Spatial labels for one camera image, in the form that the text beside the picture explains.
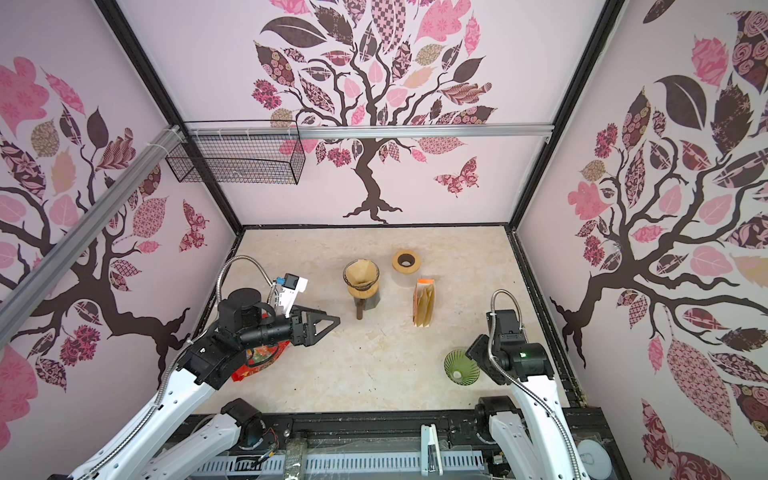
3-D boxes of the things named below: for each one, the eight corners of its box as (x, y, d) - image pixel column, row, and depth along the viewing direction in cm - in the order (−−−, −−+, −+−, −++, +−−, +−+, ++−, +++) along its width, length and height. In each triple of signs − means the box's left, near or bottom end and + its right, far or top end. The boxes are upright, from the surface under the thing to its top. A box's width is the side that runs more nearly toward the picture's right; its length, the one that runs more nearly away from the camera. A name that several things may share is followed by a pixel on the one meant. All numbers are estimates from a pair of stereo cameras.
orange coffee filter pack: (413, 327, 94) (415, 311, 86) (412, 296, 102) (413, 279, 94) (434, 327, 94) (437, 311, 86) (430, 296, 102) (434, 279, 94)
